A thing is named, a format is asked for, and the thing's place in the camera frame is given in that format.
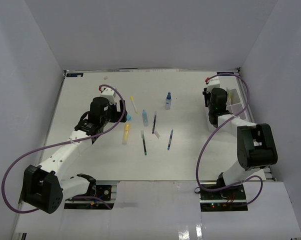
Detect yellow gel pen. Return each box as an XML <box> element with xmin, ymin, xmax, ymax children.
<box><xmin>228</xmin><ymin>90</ymin><xmax>233</xmax><ymax>105</ymax></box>

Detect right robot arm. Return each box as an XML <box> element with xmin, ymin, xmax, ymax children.
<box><xmin>203</xmin><ymin>87</ymin><xmax>278</xmax><ymax>200</ymax></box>

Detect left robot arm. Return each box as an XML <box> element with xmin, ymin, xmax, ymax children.
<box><xmin>21</xmin><ymin>97</ymin><xmax>127</xmax><ymax>214</ymax></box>

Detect yellow capped white marker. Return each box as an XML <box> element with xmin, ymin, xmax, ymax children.
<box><xmin>130</xmin><ymin>96</ymin><xmax>139</xmax><ymax>114</ymax></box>

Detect right blue corner label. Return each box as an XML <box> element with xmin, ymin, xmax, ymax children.
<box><xmin>216</xmin><ymin>71</ymin><xmax>234</xmax><ymax>75</ymax></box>

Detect blue corner label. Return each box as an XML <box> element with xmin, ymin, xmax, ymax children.
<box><xmin>66</xmin><ymin>73</ymin><xmax>84</xmax><ymax>78</ymax></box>
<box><xmin>216</xmin><ymin>71</ymin><xmax>234</xmax><ymax>75</ymax></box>

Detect yellow highlighter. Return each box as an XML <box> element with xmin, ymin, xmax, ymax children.
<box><xmin>122</xmin><ymin>123</ymin><xmax>130</xmax><ymax>145</ymax></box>

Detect blue highlighter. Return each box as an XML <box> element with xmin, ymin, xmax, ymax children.
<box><xmin>142</xmin><ymin>110</ymin><xmax>149</xmax><ymax>127</ymax></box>

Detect dark green gel pen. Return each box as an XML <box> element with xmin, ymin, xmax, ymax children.
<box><xmin>140</xmin><ymin>130</ymin><xmax>147</xmax><ymax>156</ymax></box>

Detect purple gel pen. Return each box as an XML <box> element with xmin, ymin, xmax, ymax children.
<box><xmin>152</xmin><ymin>111</ymin><xmax>157</xmax><ymax>134</ymax></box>

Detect small blue spray bottle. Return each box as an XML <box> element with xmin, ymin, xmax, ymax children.
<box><xmin>165</xmin><ymin>92</ymin><xmax>172</xmax><ymax>110</ymax></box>

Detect left blue corner label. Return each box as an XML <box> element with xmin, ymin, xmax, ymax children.
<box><xmin>66</xmin><ymin>73</ymin><xmax>84</xmax><ymax>78</ymax></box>

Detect blue gel pen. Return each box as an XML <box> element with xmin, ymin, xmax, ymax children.
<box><xmin>167</xmin><ymin>129</ymin><xmax>174</xmax><ymax>150</ymax></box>

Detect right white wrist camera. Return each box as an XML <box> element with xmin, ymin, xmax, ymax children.
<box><xmin>205</xmin><ymin>76</ymin><xmax>220</xmax><ymax>93</ymax></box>

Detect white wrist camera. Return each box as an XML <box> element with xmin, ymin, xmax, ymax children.
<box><xmin>99</xmin><ymin>86</ymin><xmax>116</xmax><ymax>105</ymax></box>
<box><xmin>205</xmin><ymin>76</ymin><xmax>220</xmax><ymax>93</ymax></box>

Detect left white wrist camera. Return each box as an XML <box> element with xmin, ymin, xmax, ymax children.
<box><xmin>99</xmin><ymin>86</ymin><xmax>116</xmax><ymax>105</ymax></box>

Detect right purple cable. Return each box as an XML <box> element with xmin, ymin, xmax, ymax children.
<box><xmin>195</xmin><ymin>72</ymin><xmax>264</xmax><ymax>208</ymax></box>

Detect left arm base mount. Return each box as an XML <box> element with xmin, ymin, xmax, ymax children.
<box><xmin>68</xmin><ymin>185</ymin><xmax>113</xmax><ymax>202</ymax></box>

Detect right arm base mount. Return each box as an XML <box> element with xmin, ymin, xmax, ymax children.
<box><xmin>194</xmin><ymin>185</ymin><xmax>248</xmax><ymax>213</ymax></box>

